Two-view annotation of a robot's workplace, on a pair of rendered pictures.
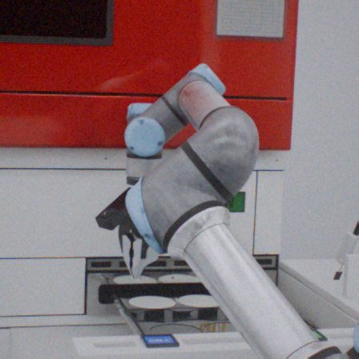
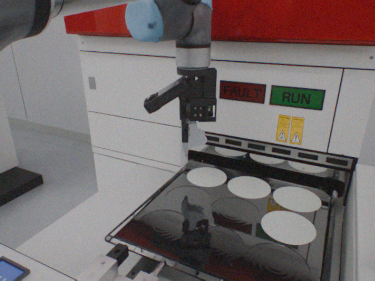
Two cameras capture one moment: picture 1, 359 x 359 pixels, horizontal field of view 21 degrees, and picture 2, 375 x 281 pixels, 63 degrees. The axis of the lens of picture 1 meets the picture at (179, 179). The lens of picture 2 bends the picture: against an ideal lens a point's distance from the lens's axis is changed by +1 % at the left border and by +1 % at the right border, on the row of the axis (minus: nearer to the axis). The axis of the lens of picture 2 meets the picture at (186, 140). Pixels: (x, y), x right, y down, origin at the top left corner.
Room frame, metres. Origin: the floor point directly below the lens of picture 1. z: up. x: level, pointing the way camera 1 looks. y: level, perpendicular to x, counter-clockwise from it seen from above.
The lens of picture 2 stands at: (1.52, -0.35, 1.28)
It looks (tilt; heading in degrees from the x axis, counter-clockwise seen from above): 22 degrees down; 41
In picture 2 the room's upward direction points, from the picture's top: straight up
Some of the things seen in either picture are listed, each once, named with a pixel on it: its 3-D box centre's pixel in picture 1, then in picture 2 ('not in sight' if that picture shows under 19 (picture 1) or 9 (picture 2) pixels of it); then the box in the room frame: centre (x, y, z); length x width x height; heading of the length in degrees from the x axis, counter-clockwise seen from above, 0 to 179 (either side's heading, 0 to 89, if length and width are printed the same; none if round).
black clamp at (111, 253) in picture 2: not in sight; (117, 254); (1.75, 0.00, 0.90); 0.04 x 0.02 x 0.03; 14
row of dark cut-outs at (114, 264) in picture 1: (183, 263); (256, 146); (2.19, -0.02, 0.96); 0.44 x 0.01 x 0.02; 104
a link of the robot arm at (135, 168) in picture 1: (143, 167); (192, 57); (2.04, 0.08, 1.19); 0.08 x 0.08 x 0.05
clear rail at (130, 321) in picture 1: (128, 319); (159, 191); (1.94, 0.09, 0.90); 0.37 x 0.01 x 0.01; 14
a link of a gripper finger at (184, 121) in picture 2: (141, 237); (184, 122); (2.01, 0.07, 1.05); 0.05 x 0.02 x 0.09; 43
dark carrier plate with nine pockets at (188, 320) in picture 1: (214, 316); (234, 212); (1.98, -0.08, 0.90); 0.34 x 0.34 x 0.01; 14
